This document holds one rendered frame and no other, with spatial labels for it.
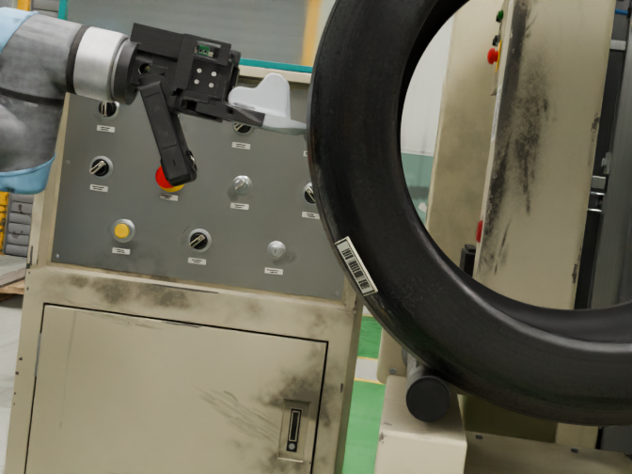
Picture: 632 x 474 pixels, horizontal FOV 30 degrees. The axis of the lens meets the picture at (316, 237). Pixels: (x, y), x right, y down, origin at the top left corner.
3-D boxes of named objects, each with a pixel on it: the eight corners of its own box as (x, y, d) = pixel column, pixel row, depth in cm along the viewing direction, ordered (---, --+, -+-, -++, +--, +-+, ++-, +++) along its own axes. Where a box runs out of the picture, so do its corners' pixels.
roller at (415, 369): (417, 374, 152) (402, 343, 152) (449, 359, 152) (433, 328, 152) (418, 430, 117) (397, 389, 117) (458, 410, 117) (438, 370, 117)
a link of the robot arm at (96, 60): (68, 91, 124) (89, 98, 132) (109, 102, 123) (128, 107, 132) (84, 22, 123) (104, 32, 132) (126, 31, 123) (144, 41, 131)
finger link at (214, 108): (263, 112, 121) (181, 92, 122) (260, 126, 122) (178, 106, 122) (269, 115, 126) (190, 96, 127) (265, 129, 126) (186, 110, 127)
